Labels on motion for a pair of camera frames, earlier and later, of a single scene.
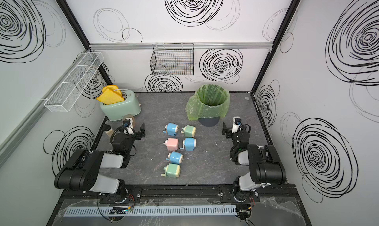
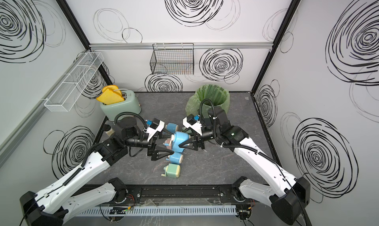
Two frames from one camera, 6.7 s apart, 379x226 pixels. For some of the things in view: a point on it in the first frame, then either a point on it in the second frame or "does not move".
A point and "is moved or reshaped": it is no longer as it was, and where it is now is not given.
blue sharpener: [171, 129] does not move
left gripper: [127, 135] → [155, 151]
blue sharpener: [175, 157] does not move
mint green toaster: [117, 111] does not move
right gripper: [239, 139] → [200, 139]
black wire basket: [175, 58] does not move
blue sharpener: [189, 144] is moved or reshaped
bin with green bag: [209, 103] does not move
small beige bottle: [108, 130] does not move
